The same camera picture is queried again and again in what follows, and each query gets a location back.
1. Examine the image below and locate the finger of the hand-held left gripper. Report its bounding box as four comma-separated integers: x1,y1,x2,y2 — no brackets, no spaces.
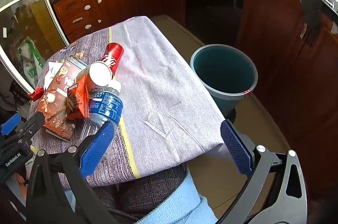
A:
15,111,46,140
0,113,22,138

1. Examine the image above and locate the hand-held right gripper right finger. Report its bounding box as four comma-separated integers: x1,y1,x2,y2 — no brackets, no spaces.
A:
217,120,308,224

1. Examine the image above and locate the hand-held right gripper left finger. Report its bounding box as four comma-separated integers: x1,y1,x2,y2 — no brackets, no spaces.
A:
25,120,119,224

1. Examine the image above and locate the teal plastic bin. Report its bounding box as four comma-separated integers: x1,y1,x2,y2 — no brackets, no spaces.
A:
190,44,259,119

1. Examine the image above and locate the brown snack box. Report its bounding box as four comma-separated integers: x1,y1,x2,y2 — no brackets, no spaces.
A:
35,56,89,142

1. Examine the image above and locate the small red candy wrapper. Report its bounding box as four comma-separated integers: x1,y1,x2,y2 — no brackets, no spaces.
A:
28,87,45,101

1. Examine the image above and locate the blue label water bottle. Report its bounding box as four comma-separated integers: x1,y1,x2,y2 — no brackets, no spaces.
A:
79,80,124,161

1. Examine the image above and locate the orange snack packet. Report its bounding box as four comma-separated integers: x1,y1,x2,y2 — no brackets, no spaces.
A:
66,74,91,120

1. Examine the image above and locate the white crumpled wrapper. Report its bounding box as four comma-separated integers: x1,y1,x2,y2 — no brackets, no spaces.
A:
44,61,65,89

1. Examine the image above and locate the green white rice bag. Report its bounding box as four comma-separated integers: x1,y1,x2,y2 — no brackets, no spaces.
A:
17,37,45,87

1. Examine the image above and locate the dark grey woven fabric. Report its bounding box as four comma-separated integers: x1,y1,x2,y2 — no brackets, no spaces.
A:
90,164,191,224

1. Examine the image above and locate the white paper cup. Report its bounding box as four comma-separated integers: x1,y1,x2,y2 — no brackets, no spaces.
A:
75,61,114,91

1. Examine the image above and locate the grey striped tablecloth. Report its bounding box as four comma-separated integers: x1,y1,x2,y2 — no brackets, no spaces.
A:
28,16,230,190

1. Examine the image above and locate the red soda can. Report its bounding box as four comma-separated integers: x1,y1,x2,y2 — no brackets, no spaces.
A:
100,42,125,80

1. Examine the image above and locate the glass sliding door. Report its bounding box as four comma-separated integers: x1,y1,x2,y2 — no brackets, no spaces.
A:
0,0,70,98

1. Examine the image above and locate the built-in oven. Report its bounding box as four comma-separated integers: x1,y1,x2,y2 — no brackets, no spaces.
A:
183,0,247,37

